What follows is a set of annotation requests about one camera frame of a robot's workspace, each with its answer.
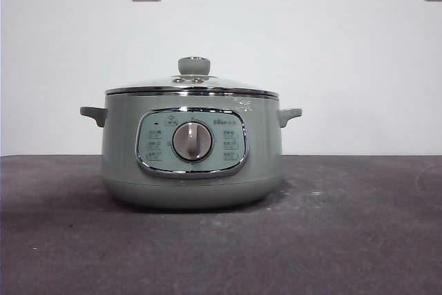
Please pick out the glass lid with green knob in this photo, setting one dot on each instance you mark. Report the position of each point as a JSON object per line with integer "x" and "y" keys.
{"x": 193, "y": 66}

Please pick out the sage green electric cooking pot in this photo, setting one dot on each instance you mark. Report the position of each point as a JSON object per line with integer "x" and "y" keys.
{"x": 121, "y": 157}

